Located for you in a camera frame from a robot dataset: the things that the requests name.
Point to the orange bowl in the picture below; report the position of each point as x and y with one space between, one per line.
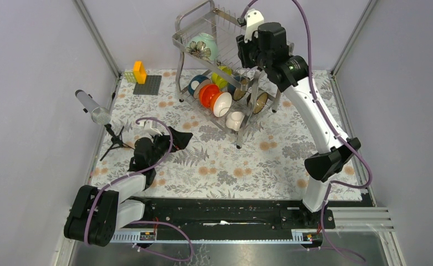
206 93

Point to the steel two-tier dish rack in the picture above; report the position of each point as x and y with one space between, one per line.
208 18

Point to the orange toy block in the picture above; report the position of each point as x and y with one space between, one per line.
139 72

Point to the small white cup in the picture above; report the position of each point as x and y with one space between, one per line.
234 120

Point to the floral table mat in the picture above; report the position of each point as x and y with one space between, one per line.
270 163

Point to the silver microphone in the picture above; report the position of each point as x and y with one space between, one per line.
99 115

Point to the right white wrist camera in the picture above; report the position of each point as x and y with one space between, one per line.
251 20

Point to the mint green floral bowl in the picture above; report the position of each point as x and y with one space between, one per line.
203 46

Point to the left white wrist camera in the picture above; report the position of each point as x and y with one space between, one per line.
150 127

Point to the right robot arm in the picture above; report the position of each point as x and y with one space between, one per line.
330 140

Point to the brown rimmed tan bowl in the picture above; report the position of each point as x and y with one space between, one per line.
261 100

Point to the blue tan-inside bowl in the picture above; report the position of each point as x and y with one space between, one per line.
238 93

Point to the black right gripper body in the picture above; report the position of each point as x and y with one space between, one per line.
250 55

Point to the dark blue bowl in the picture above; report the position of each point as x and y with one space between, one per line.
196 84

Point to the grey building baseplate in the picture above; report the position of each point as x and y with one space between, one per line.
150 87

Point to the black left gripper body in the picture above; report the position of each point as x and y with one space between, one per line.
161 146

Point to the light green toy block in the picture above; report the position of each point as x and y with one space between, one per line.
130 77

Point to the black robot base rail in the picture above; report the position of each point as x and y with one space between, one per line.
231 219

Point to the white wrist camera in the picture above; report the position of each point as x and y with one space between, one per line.
150 127
251 20

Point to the yellow-green bowl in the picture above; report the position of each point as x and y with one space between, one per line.
219 80

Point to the black microphone tripod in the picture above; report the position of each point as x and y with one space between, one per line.
116 140

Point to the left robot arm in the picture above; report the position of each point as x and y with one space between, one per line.
96 214

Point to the white orange-rimmed bowl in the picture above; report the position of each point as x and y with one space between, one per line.
220 103

